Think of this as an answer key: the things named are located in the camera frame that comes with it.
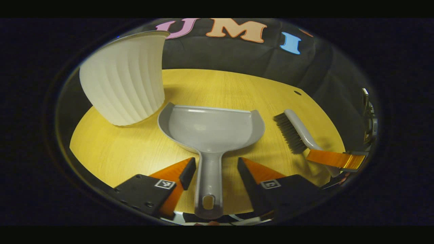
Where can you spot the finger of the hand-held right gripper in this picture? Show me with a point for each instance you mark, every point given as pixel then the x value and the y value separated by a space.
pixel 335 159

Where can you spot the wooden desktop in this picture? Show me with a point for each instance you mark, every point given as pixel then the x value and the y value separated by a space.
pixel 118 152

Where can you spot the small grey broom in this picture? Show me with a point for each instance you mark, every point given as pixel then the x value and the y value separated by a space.
pixel 298 123

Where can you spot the grey plastic dustpan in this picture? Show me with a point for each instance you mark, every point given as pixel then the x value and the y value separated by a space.
pixel 210 128

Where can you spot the black backdrop cloth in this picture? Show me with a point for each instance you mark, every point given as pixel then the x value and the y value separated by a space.
pixel 237 57

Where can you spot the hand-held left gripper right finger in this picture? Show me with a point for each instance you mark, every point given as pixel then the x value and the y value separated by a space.
pixel 245 176

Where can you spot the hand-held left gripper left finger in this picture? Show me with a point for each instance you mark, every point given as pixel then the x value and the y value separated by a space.
pixel 188 173

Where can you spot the white ribbed garbage bin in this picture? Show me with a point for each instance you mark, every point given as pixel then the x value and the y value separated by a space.
pixel 125 78

